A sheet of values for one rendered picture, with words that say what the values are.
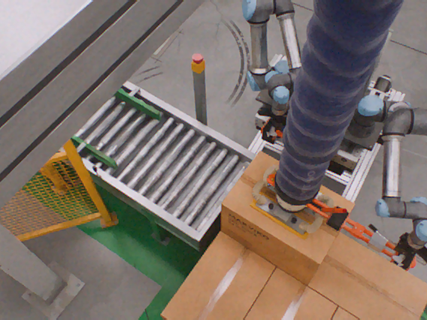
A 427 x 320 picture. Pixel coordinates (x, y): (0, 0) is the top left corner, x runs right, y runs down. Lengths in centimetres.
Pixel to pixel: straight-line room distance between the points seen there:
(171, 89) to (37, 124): 381
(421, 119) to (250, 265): 128
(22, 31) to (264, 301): 256
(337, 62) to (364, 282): 175
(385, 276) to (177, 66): 249
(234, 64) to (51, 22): 399
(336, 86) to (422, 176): 254
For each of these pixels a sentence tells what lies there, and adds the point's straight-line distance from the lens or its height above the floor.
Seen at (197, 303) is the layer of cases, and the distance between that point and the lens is 281.
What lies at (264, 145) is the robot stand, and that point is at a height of 23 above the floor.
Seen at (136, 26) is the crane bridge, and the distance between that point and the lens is 41.
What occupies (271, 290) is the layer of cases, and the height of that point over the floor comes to 54.
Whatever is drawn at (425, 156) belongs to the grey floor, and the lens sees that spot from 410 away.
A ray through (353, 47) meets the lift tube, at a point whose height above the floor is 227.
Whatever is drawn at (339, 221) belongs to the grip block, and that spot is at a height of 109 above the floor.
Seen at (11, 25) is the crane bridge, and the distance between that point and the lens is 35.
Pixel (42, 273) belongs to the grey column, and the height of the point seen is 42.
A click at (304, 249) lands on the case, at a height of 95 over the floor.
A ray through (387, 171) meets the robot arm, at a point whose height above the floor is 146.
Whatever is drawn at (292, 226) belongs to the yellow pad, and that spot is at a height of 97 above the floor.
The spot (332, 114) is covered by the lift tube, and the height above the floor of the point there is 195.
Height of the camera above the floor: 328
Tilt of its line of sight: 61 degrees down
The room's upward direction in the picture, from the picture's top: straight up
